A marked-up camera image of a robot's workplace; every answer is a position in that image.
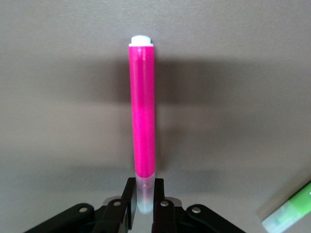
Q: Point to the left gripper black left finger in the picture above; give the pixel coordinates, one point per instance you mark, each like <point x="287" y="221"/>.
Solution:
<point x="111" y="218"/>

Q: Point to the pink marker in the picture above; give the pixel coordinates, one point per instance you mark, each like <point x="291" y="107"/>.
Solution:
<point x="142" y="109"/>

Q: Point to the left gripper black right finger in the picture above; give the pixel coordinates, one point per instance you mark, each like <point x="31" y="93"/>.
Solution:
<point x="165" y="218"/>

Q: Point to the green marker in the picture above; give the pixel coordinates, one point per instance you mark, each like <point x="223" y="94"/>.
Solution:
<point x="298" y="201"/>

